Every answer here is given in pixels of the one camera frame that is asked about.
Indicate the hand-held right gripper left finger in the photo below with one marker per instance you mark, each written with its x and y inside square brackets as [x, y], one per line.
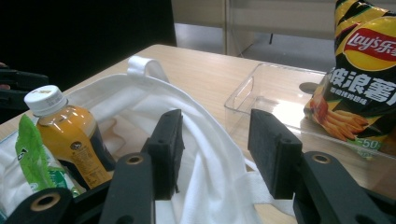
[166, 152]

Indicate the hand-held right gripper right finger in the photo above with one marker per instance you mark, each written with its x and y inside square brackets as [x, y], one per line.
[274, 152]

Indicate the white cloth tote bag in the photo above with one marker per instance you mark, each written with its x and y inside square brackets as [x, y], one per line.
[211, 155]

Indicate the clear plastic container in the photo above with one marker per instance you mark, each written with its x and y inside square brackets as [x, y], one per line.
[271, 102]

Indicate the green snack packet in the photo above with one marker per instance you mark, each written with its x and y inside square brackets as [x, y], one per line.
[31, 149]

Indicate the orange drink bottle white cap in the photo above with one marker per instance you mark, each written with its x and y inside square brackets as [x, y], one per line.
[71, 133]

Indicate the black yellow chips bag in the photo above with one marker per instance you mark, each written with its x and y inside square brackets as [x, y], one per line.
[361, 93]

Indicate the black curtain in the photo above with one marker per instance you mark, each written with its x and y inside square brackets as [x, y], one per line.
[93, 31]

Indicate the beige partition panel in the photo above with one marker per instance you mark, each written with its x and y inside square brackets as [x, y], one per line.
[280, 18]

